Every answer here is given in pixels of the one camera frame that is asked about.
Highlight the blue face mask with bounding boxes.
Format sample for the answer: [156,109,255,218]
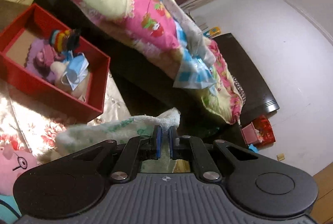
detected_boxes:
[60,53,89,91]

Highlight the red rectangular storage box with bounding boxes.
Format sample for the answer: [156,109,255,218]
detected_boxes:
[1,4,110,123]

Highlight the floral beige table cloth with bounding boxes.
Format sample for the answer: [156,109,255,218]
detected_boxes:
[0,70,132,165]

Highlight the purple felt cloth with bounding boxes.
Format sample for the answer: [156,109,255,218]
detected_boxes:
[25,38,65,84]

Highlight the blue checkered cloth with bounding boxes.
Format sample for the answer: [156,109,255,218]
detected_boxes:
[173,20,216,90]

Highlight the pink floral quilt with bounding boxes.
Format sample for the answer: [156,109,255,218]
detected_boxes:
[71,0,243,124]

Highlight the pink pig plush toy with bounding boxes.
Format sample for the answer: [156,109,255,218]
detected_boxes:
[0,144,37,196]

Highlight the white green towel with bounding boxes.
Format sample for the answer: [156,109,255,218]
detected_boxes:
[55,108,181,156]

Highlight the red tissue box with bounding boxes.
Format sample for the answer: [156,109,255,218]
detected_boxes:
[242,115,275,147]

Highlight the rainbow knitted soft toy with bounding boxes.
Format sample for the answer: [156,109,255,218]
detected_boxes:
[48,29,80,53]

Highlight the yellow blue small box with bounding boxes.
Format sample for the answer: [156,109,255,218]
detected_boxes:
[203,26,221,38]

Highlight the dark wooden bed frame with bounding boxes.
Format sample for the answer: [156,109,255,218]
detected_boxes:
[36,0,279,125]

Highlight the beige pink plush toy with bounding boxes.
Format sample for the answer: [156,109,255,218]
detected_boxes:
[50,61,90,101]

